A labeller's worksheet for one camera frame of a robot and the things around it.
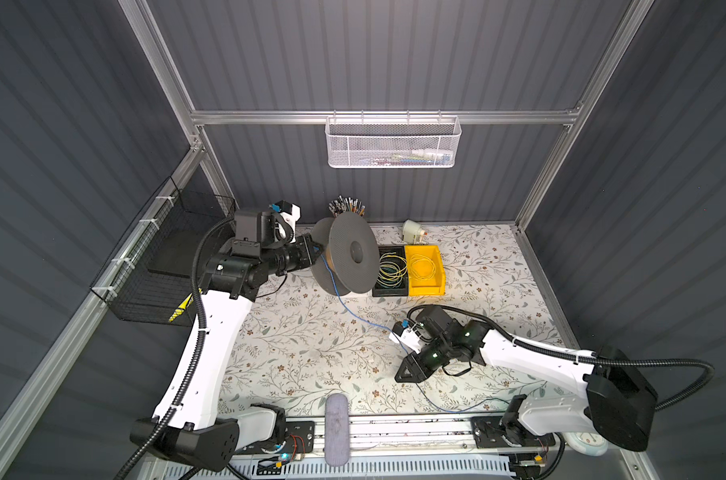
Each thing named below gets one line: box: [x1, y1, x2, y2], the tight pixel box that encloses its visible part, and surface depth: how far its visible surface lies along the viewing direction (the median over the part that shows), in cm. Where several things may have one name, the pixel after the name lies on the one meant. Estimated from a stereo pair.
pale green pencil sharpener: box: [402, 219, 429, 245], surface depth 114 cm
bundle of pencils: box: [328, 194, 366, 217], surface depth 110 cm
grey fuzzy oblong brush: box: [324, 393, 350, 467], surface depth 74 cm
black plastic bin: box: [372, 245, 409, 297], surface depth 101 cm
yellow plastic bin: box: [404, 245, 446, 297], surface depth 104 cm
